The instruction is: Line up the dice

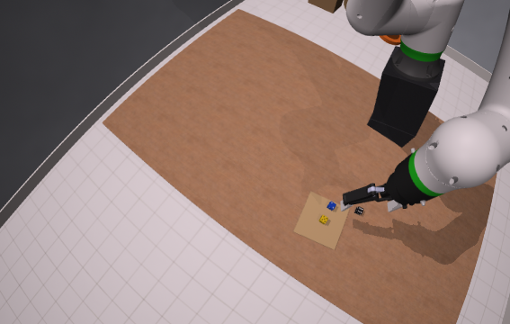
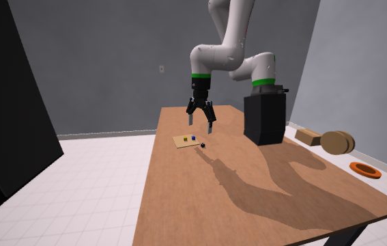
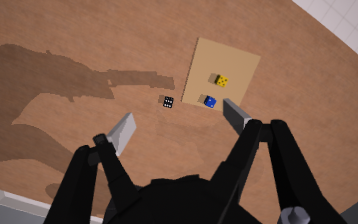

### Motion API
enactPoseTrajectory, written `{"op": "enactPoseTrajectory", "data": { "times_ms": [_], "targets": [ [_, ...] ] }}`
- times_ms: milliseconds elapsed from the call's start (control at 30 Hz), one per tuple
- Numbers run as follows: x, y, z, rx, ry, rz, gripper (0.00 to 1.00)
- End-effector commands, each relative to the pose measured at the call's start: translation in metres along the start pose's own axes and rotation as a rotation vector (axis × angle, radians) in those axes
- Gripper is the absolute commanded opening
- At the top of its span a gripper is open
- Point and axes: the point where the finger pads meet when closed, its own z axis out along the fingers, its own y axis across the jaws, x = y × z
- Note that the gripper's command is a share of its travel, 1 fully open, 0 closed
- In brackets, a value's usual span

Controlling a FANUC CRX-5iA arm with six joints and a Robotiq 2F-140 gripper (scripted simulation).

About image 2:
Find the tan flat mat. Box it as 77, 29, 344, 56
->
172, 134, 200, 148

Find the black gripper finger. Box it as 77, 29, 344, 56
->
199, 101, 216, 134
186, 97, 198, 126

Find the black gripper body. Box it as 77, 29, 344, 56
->
193, 90, 208, 109

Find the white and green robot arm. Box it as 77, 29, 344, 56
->
190, 0, 289, 96

